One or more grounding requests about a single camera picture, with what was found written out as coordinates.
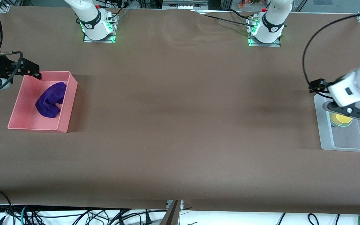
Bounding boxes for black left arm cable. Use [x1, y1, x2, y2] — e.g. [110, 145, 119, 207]
[302, 12, 360, 86]

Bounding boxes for purple cloth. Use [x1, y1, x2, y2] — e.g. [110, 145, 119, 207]
[35, 81, 68, 118]

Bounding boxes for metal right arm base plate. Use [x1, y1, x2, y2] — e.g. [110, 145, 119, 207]
[83, 15, 116, 43]

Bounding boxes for yellow cup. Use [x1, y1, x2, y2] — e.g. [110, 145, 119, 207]
[330, 112, 353, 126]

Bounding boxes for orange background object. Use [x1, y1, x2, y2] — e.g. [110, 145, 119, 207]
[238, 0, 263, 8]

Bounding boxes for short black table cable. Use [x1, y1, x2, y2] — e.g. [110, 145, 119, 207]
[228, 9, 258, 20]

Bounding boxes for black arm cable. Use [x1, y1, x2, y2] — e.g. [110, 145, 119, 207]
[302, 12, 360, 86]
[0, 13, 23, 92]

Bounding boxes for pink plastic bin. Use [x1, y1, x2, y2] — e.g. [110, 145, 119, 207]
[7, 70, 78, 133]

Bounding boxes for green bowl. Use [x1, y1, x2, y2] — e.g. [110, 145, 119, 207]
[330, 116, 353, 128]

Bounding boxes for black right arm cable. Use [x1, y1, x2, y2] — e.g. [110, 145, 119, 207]
[0, 13, 23, 92]

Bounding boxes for white power strip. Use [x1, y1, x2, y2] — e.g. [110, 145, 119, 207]
[162, 0, 209, 10]

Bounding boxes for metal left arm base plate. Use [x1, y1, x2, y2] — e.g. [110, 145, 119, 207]
[248, 17, 282, 48]

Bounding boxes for clear plastic bin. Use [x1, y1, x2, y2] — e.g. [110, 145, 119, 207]
[313, 90, 360, 153]

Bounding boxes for tangled black floor cables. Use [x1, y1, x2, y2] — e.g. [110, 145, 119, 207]
[27, 209, 168, 225]

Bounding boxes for long black table cable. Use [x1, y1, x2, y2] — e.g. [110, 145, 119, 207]
[190, 10, 256, 28]

